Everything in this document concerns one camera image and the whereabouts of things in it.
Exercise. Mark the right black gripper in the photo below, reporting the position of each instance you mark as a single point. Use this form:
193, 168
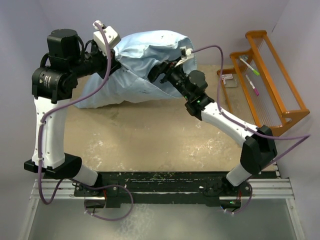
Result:
166, 67

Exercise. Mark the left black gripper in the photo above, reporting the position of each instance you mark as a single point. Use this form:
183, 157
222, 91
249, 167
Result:
104, 58

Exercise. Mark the light blue pillowcase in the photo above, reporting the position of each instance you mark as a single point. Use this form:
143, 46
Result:
137, 53

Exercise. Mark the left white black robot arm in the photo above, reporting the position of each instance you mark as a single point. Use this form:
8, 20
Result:
52, 88

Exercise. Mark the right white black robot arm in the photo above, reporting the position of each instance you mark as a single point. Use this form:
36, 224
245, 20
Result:
258, 145

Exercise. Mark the small clear plastic box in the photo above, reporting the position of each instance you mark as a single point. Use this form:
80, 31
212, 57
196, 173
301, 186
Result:
229, 81

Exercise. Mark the orange wooden tiered rack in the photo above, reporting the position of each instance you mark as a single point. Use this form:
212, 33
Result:
279, 104

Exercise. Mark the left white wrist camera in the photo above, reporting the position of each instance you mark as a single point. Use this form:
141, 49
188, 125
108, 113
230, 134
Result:
112, 37

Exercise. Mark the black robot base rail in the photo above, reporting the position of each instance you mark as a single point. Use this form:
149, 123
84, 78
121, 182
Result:
209, 188

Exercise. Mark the aluminium extrusion frame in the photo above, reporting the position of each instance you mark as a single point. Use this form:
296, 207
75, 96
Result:
269, 213

